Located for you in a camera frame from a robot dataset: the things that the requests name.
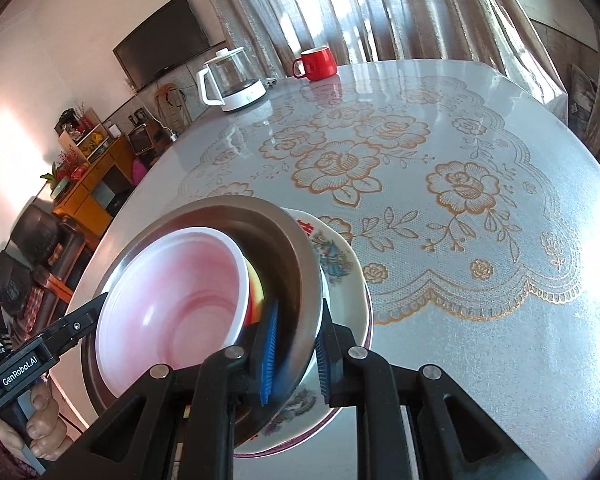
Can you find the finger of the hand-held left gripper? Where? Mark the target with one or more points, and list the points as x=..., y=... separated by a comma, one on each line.
x=75, y=327

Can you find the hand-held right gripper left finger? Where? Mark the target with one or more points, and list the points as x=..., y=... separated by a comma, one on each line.
x=269, y=360

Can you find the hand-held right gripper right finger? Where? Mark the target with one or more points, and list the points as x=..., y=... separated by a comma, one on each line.
x=325, y=375

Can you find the yellow plastic bowl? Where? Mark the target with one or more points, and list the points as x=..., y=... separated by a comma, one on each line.
x=256, y=295

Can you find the white plate purple floral rim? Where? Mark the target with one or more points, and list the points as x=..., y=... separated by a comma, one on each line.
x=290, y=444

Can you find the red plastic bowl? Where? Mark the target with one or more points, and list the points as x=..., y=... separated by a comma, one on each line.
x=180, y=300

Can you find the white plate with red characters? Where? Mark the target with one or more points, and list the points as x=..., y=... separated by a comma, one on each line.
x=332, y=260

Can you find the stainless steel bowl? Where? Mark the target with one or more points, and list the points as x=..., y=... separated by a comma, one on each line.
x=275, y=240

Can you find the person's left hand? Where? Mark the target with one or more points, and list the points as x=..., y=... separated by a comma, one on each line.
x=45, y=425

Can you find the dark wooden armchair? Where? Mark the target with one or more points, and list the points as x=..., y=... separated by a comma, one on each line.
x=35, y=240

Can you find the orange wooden cabinet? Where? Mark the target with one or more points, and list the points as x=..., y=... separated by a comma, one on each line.
x=90, y=195

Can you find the potted green plant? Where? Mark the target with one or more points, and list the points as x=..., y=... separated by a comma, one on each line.
x=55, y=180

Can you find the pink plastic container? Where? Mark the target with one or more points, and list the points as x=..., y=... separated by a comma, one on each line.
x=140, y=170

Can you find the wooden shelf with ornaments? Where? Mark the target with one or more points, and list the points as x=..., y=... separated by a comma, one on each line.
x=82, y=132

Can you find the black speaker box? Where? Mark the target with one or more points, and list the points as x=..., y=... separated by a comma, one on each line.
x=144, y=139

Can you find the small white appliance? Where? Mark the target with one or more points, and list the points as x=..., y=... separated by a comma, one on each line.
x=115, y=130

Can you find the white glass electric kettle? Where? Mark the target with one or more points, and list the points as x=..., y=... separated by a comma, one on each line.
x=235, y=87

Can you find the white power socket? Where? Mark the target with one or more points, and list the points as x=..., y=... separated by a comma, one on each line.
x=272, y=81

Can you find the black flat television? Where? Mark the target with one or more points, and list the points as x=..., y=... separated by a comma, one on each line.
x=160, y=42

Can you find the red mug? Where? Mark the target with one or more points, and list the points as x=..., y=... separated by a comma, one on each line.
x=320, y=65

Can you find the wide grey curtain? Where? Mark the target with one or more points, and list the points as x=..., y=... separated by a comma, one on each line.
x=380, y=5

